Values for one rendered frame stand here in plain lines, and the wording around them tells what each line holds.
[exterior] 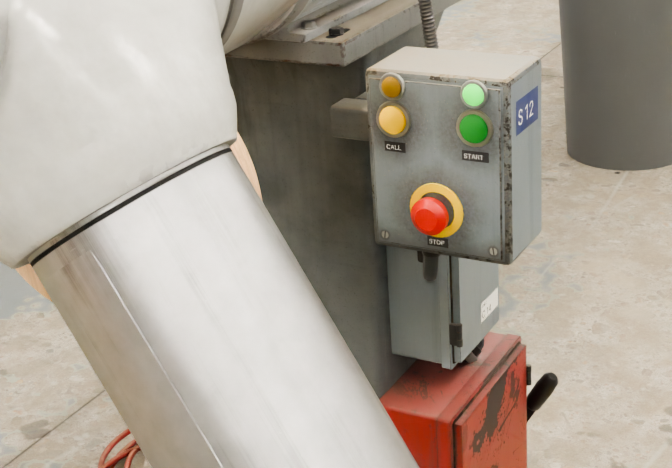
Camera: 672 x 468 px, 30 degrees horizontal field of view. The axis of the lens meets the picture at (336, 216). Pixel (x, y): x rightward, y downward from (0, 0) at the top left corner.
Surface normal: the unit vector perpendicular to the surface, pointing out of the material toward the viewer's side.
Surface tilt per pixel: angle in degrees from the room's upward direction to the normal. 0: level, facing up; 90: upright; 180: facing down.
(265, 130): 90
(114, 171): 92
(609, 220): 0
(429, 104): 90
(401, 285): 90
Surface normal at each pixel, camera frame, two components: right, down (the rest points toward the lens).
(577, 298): -0.07, -0.92
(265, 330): 0.46, -0.25
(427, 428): -0.48, 0.36
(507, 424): 0.87, 0.13
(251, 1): 0.77, 0.52
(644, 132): 0.07, 0.44
